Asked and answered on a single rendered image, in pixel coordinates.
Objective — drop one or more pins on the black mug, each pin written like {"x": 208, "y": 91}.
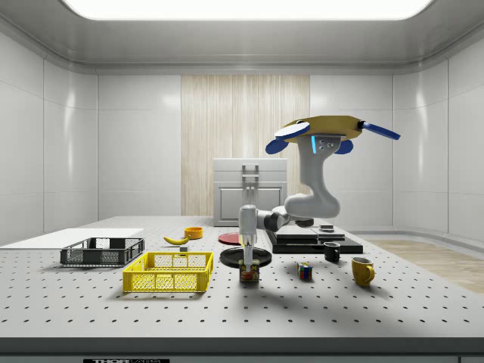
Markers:
{"x": 331, "y": 252}

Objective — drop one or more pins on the yellow mug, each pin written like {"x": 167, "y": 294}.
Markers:
{"x": 361, "y": 273}

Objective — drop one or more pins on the yellow bowl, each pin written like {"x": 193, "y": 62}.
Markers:
{"x": 193, "y": 234}

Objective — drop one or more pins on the banana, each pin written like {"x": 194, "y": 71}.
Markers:
{"x": 175, "y": 241}

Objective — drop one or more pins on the puzzle cube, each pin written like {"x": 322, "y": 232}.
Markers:
{"x": 304, "y": 271}

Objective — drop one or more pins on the black plate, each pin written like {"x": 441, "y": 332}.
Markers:
{"x": 232, "y": 258}

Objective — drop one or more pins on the yellow basket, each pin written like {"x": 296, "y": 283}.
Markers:
{"x": 166, "y": 281}

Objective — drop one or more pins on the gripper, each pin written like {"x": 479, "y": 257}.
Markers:
{"x": 248, "y": 251}

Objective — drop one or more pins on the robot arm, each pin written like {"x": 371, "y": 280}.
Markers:
{"x": 314, "y": 181}

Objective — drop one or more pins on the white cabinet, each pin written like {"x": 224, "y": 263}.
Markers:
{"x": 227, "y": 196}

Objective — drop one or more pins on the dark grey basket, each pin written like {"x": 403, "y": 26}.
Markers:
{"x": 98, "y": 257}

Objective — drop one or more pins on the red plate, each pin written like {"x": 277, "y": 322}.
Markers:
{"x": 228, "y": 238}

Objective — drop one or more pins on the black stove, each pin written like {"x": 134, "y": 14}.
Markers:
{"x": 351, "y": 247}

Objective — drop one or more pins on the flat-sided can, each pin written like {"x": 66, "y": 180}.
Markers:
{"x": 250, "y": 274}

